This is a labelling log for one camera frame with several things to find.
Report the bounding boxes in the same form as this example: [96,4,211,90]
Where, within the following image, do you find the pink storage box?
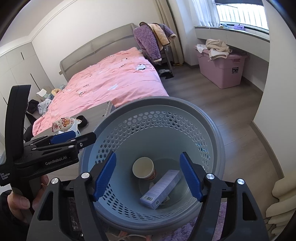
[195,48,248,89]

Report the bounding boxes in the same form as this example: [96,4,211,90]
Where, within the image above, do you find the grey perforated trash basket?
[79,97,225,235]

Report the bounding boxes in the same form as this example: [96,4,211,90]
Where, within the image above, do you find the beige curtain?
[154,0,186,65]

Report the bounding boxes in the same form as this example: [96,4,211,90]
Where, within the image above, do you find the grey bed headboard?
[59,23,138,81]

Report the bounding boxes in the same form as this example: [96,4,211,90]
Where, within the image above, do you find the beige clothes on box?
[196,39,232,60]

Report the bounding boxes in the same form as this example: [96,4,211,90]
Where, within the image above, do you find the light blue crumpled clothes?
[38,98,52,115]

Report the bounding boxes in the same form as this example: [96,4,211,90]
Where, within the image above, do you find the red patterned snack bag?
[52,117,82,133]

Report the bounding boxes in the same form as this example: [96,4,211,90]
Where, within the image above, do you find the cream radiator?
[265,175,296,235]

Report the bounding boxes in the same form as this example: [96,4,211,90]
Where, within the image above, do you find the black clothes pile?
[25,99,39,125]

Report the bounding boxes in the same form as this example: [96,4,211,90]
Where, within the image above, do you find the black hair band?
[75,115,88,128]

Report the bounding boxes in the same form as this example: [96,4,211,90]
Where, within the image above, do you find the purple quilted jacket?
[133,22,177,63]

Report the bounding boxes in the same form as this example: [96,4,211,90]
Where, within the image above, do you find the pink duvet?
[32,47,168,136]

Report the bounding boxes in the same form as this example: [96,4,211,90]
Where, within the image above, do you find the yellow plush toy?
[51,88,62,96]

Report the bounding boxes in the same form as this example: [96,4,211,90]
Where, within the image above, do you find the white sheer curtain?
[189,0,220,28]

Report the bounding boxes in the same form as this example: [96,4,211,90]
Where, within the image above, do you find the left hand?
[7,175,49,224]

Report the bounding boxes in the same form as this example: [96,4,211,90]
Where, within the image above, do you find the cream paper cup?
[132,157,157,181]

